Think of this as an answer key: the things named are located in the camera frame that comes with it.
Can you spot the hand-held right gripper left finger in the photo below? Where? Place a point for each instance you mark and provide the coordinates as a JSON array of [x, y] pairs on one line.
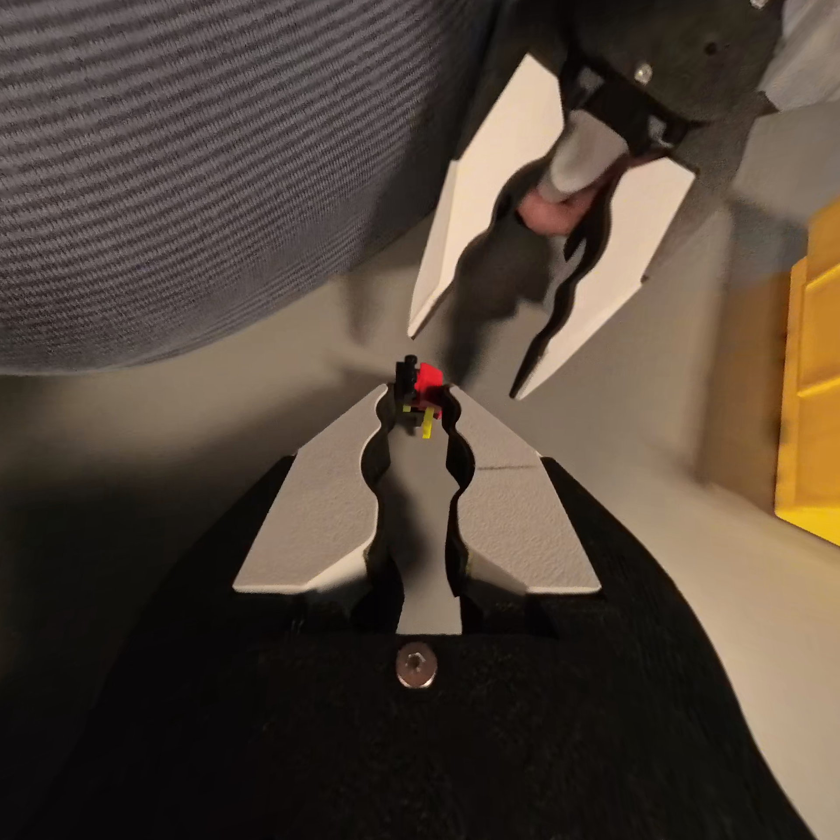
[[308, 525]]

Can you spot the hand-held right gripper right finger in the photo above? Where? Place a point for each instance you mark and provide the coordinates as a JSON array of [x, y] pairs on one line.
[[525, 525]]

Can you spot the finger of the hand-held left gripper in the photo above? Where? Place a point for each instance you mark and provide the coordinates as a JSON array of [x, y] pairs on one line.
[[643, 223], [505, 131]]

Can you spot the red yellow lego model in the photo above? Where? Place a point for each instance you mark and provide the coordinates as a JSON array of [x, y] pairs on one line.
[[430, 380]]

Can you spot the yellow plastic bin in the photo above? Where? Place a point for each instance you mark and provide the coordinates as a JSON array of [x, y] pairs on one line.
[[814, 394]]

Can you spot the person's left hand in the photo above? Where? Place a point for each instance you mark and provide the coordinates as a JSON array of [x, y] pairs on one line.
[[558, 216]]

